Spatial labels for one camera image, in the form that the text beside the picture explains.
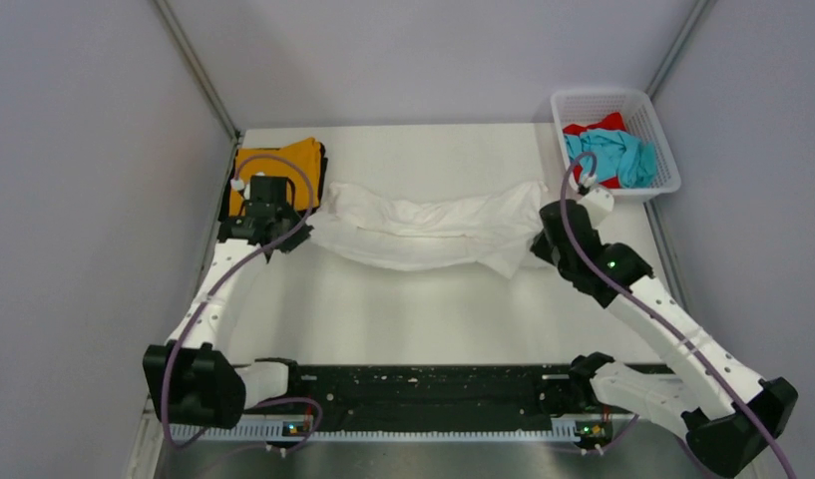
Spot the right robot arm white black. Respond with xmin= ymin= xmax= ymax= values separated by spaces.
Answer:
xmin=532 ymin=200 xmax=798 ymax=478

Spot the right corner metal post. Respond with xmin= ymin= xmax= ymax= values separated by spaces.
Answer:
xmin=645 ymin=0 xmax=717 ymax=100

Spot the left corner metal post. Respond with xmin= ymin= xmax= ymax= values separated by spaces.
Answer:
xmin=150 ymin=0 xmax=240 ymax=142

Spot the cyan t shirt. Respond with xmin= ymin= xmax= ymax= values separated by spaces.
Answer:
xmin=564 ymin=129 xmax=657 ymax=189

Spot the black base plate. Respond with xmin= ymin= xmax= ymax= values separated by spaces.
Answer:
xmin=239 ymin=363 xmax=637 ymax=435

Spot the white plastic basket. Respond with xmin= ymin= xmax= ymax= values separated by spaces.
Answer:
xmin=550 ymin=88 xmax=681 ymax=202

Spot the folded orange t shirt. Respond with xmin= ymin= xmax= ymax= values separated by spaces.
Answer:
xmin=228 ymin=137 xmax=323 ymax=220

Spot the red t shirt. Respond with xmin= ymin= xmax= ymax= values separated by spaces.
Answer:
xmin=563 ymin=112 xmax=626 ymax=189

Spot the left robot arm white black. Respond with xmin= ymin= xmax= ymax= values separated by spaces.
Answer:
xmin=142 ymin=175 xmax=317 ymax=429

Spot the white t shirt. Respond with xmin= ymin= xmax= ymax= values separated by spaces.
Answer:
xmin=308 ymin=181 xmax=550 ymax=278

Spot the white slotted cable duct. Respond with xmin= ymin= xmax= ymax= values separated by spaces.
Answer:
xmin=202 ymin=418 xmax=580 ymax=443

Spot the corner metal post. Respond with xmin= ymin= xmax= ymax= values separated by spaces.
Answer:
xmin=645 ymin=0 xmax=717 ymax=100
xmin=150 ymin=0 xmax=240 ymax=142

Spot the folded black t shirt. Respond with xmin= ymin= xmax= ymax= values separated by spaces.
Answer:
xmin=217 ymin=144 xmax=330 ymax=225

